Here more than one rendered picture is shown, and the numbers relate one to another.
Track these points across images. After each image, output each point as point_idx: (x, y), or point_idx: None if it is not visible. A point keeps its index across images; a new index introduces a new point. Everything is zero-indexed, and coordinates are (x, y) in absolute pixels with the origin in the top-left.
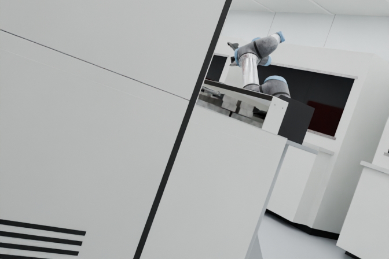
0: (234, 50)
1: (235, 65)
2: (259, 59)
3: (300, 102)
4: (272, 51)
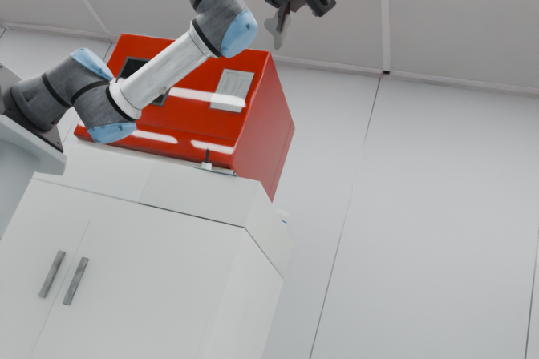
0: (308, 6)
1: (275, 32)
2: (197, 11)
3: (21, 79)
4: None
